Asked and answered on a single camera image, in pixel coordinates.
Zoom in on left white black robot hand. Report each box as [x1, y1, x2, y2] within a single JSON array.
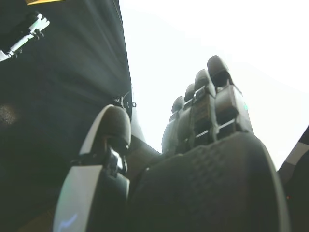
[[52, 55, 291, 232]]

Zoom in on dark red and yellow box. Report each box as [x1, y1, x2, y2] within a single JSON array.
[[26, 0, 66, 6]]

